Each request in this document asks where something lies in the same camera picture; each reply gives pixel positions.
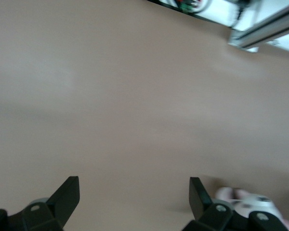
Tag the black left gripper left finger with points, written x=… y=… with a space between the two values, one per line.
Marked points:
x=60 y=207

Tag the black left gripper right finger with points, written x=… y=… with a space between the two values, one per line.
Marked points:
x=202 y=209

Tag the pale pink puppy plush toy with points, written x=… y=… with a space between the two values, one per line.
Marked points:
x=253 y=201

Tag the brown table cover sheet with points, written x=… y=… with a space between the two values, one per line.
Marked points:
x=110 y=96

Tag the aluminium post with metal bracket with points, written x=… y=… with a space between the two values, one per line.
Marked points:
x=255 y=36

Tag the white table edge rail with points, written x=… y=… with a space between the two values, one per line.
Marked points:
x=219 y=12

